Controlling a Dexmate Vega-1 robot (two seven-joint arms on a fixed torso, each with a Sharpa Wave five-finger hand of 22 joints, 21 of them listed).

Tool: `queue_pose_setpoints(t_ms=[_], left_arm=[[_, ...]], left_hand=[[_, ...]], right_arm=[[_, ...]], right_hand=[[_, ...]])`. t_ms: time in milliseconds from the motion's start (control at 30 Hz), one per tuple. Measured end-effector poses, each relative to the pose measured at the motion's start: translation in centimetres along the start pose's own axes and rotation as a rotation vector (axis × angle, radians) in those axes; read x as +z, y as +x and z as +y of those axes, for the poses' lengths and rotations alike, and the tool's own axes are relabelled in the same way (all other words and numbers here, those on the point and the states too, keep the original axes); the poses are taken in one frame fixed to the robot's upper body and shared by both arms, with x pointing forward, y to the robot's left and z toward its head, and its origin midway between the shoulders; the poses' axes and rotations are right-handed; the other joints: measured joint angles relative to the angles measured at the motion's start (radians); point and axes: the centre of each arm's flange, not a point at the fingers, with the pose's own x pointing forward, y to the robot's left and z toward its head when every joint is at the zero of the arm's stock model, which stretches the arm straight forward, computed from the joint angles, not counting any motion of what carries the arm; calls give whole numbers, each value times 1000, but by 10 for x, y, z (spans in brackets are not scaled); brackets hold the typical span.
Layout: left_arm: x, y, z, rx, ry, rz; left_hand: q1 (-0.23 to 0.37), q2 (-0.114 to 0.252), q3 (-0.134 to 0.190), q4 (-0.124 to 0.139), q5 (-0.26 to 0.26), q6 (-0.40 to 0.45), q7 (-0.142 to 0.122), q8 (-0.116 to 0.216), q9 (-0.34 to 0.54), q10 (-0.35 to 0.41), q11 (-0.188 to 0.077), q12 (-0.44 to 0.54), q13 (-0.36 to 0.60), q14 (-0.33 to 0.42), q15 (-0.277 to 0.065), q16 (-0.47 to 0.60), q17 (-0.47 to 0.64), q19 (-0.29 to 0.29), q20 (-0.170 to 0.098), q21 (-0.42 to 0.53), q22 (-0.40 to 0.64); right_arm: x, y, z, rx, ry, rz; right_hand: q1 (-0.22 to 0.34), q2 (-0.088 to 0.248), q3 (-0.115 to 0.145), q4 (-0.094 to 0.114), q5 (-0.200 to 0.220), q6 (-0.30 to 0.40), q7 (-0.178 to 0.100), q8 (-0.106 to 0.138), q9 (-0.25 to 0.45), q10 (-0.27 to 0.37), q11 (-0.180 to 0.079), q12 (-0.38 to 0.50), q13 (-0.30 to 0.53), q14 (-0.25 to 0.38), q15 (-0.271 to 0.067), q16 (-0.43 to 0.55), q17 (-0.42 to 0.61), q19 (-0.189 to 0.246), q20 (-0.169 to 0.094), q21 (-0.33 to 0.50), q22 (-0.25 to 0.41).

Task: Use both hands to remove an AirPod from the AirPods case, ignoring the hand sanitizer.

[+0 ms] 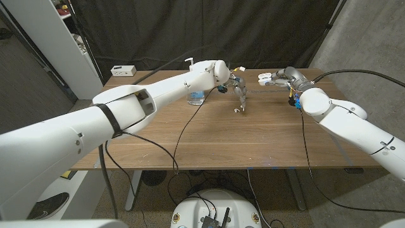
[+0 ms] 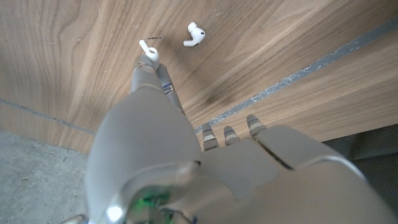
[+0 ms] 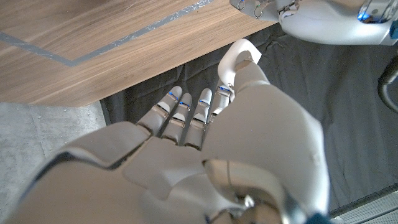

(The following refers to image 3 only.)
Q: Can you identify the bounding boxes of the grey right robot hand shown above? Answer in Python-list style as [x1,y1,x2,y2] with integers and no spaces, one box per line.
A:
[6,51,331,224]

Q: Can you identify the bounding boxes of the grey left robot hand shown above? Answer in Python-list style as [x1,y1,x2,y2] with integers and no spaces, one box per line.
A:
[229,0,398,46]

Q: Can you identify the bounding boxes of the white AirPods case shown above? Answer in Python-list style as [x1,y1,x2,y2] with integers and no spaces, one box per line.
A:
[217,39,262,93]

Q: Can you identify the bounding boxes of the black backdrop curtain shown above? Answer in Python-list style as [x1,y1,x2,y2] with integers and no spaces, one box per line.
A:
[99,23,398,212]

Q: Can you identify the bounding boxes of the grey tape outline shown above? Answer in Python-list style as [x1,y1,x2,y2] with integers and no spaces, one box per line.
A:
[0,0,215,68]

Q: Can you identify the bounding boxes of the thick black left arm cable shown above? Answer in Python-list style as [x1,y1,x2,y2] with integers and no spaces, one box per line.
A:
[377,55,398,114]

